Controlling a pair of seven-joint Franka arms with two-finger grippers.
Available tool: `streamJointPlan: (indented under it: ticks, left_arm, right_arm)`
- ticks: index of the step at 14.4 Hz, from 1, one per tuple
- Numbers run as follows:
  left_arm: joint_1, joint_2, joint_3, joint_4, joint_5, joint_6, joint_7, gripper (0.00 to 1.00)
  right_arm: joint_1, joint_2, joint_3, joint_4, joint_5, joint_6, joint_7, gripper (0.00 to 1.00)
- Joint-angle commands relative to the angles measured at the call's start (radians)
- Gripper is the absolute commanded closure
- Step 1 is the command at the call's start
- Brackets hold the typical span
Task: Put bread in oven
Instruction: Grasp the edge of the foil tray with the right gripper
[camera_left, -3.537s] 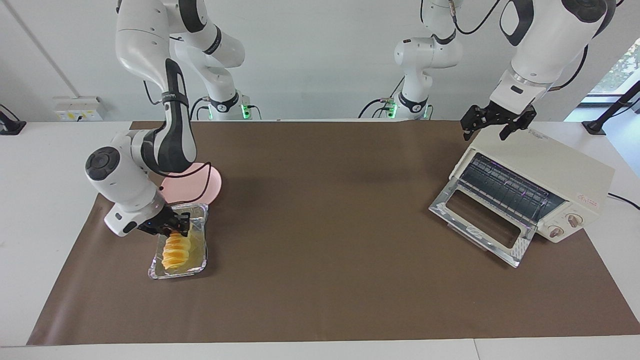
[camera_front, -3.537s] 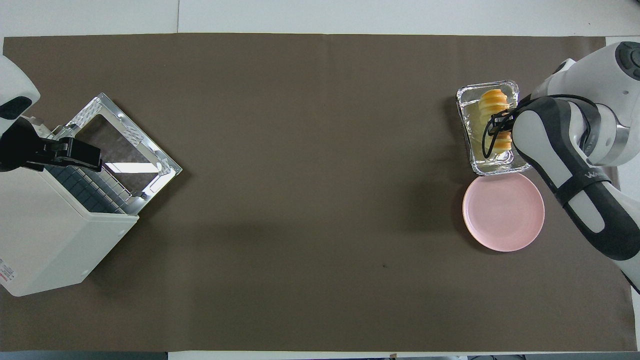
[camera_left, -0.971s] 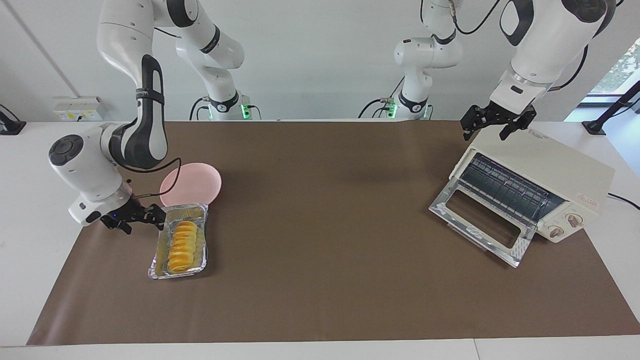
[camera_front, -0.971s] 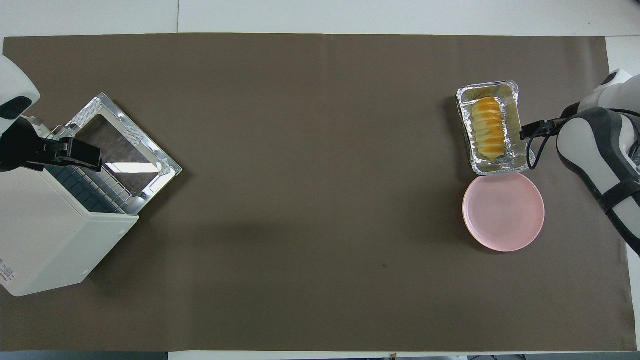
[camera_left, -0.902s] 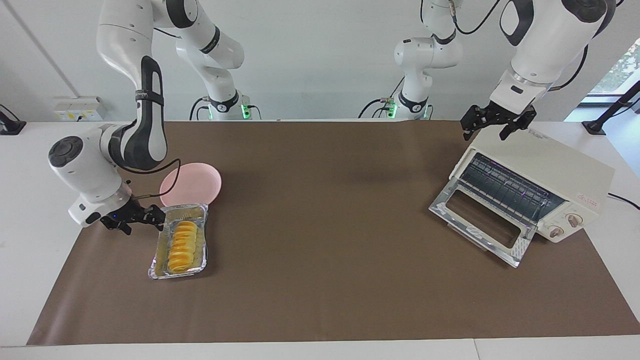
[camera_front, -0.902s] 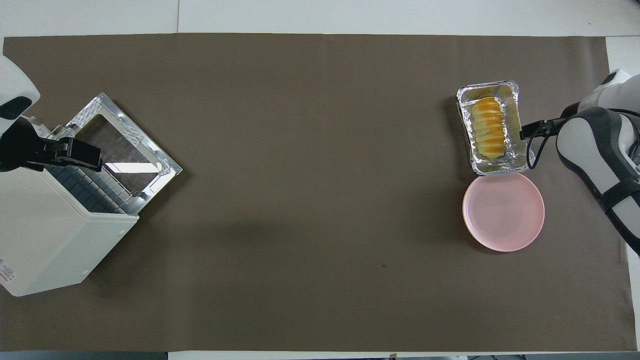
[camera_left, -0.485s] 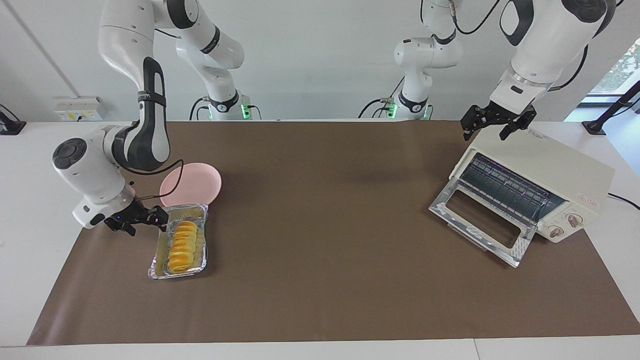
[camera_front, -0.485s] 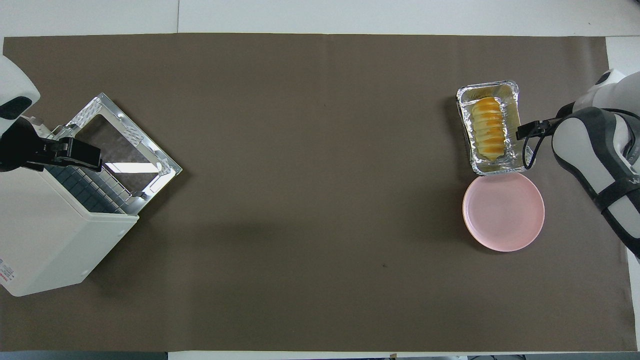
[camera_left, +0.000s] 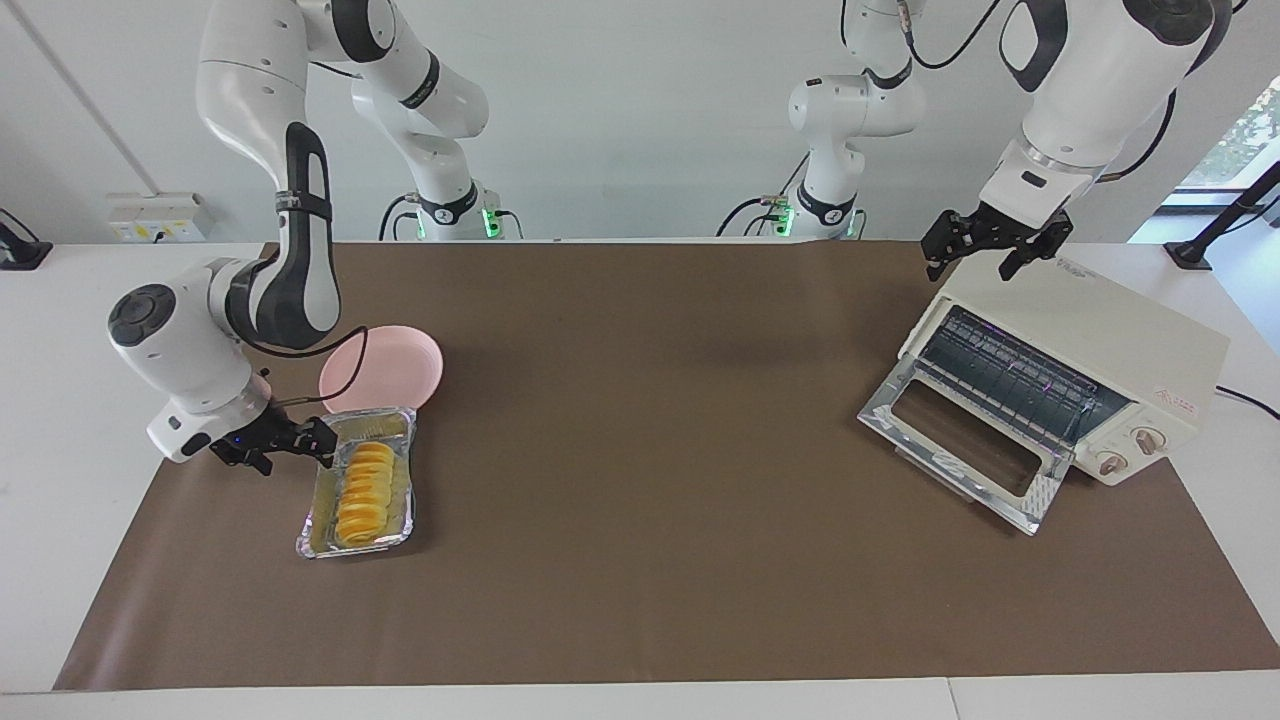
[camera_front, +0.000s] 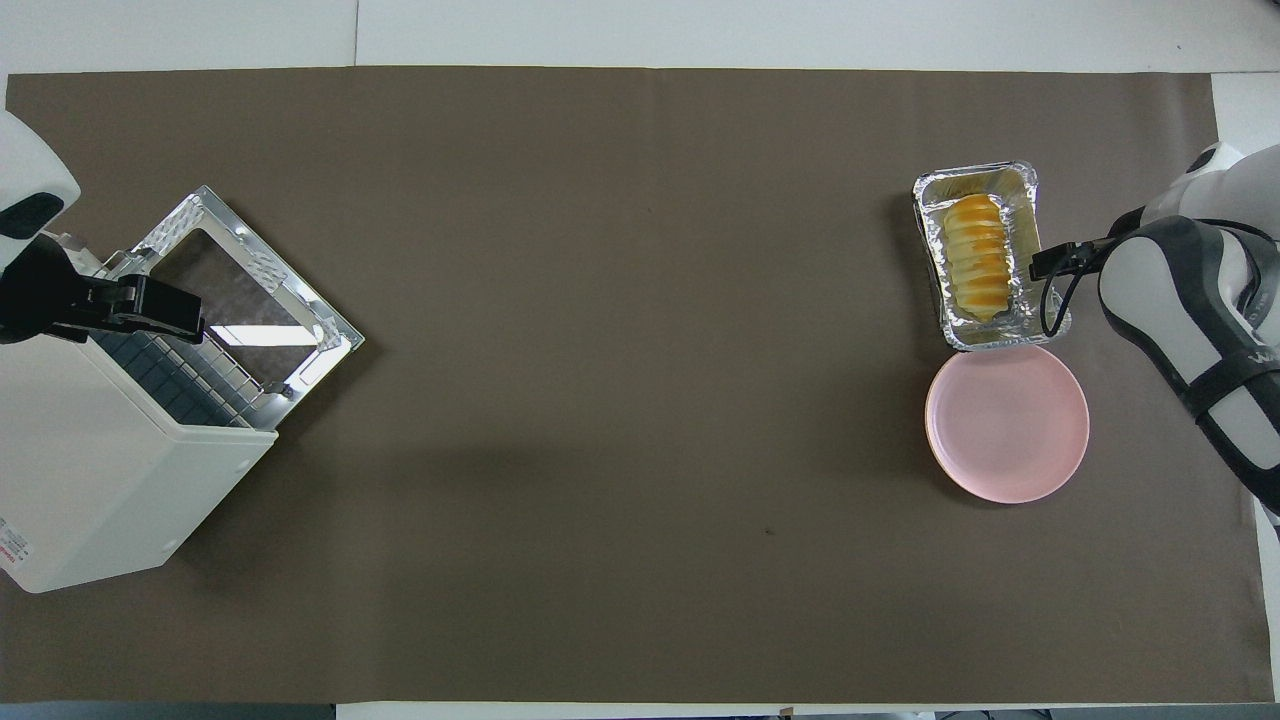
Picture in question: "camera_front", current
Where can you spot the cream toaster oven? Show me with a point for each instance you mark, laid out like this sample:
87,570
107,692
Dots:
110,470

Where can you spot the yellow ridged bread loaf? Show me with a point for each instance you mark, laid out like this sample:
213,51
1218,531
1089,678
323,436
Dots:
978,255

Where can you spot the pink round plate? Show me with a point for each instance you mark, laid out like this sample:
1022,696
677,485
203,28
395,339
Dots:
1005,420

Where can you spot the glass oven door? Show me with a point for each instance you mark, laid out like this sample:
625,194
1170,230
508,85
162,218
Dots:
300,300

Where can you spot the silver foil baking tray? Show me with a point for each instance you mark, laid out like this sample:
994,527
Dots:
1022,200

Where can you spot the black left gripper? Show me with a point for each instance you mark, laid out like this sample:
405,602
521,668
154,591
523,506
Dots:
40,300

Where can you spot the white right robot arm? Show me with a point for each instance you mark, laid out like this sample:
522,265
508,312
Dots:
1200,300

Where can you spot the brown table mat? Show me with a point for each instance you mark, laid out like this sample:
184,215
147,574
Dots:
640,400

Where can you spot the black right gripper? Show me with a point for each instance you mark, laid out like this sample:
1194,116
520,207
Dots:
1100,246

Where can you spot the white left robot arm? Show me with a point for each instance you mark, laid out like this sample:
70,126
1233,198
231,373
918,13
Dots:
30,170

